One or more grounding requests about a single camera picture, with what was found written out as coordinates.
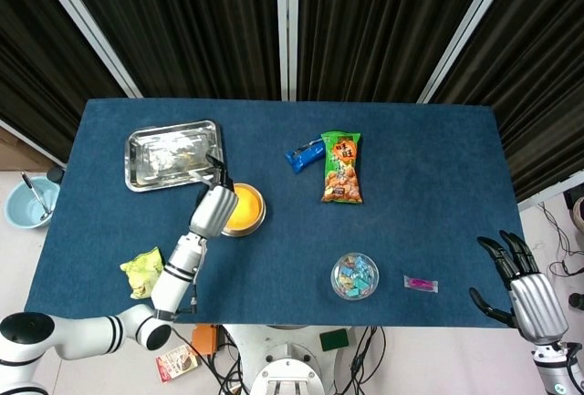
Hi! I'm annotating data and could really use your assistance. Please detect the orange device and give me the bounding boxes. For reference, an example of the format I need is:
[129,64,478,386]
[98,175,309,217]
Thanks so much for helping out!
[191,324,224,359]

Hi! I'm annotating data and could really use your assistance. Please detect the clear round clip container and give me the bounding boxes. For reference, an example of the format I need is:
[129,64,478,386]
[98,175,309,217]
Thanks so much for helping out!
[330,252,381,301]

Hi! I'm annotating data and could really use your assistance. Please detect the yellow-green crumpled snack bag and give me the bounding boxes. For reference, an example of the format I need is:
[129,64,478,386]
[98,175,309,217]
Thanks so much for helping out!
[120,246,164,301]

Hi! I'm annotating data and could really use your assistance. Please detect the rectangular steel tray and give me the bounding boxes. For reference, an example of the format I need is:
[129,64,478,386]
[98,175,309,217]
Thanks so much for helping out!
[124,120,224,193]

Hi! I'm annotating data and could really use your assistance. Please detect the black cables under table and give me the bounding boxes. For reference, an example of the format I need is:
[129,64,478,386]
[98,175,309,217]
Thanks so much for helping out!
[172,325,388,395]

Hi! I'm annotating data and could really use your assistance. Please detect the black floor cables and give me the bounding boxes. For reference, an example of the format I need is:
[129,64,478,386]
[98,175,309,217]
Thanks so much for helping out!
[528,202,584,278]

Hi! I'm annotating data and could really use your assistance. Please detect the pink item in clear wrapper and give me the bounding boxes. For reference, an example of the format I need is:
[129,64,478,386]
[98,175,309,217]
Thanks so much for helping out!
[402,275,439,294]

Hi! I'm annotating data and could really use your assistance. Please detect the beige bowl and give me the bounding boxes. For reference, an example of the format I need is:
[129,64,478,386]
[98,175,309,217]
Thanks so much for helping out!
[222,182,267,236]

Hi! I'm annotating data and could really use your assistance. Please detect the small printed box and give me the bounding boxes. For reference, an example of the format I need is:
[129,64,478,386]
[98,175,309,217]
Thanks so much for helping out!
[154,343,202,384]

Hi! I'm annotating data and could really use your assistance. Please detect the white metal frame post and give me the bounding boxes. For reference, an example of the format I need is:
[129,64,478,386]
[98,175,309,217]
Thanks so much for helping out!
[26,0,143,99]
[275,0,300,102]
[417,0,524,104]

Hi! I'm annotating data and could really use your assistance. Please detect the dark green pad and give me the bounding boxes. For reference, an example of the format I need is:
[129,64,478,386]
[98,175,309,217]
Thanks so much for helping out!
[318,327,350,353]

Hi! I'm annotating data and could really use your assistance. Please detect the green peanut snack bag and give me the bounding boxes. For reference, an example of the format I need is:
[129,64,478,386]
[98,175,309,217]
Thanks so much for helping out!
[319,130,365,205]

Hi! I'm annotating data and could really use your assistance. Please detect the light blue basin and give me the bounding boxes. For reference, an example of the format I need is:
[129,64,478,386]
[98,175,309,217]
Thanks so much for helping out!
[4,175,61,231]

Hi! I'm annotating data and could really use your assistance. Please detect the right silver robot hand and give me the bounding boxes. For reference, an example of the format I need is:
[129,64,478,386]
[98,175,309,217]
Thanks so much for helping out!
[468,229,570,346]

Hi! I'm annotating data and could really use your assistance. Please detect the metal ladle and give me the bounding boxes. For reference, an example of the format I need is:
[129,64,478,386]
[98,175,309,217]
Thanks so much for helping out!
[21,172,52,222]

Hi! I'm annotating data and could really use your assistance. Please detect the blue tablecloth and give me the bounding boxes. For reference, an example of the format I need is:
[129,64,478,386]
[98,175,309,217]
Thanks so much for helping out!
[23,98,536,328]

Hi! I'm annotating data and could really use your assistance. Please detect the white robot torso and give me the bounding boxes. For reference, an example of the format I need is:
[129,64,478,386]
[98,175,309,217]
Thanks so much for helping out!
[223,324,355,395]

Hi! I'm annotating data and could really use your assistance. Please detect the blue snack packet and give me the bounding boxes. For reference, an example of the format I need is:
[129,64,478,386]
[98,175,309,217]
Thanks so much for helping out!
[285,138,326,174]

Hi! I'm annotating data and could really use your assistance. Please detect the dark pleated curtain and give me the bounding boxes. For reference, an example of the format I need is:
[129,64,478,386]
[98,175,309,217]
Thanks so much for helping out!
[0,0,127,163]
[297,0,497,103]
[54,0,280,100]
[431,0,584,203]

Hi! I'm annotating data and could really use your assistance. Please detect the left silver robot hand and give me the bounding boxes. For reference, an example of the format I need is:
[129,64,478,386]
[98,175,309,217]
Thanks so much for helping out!
[189,153,240,238]

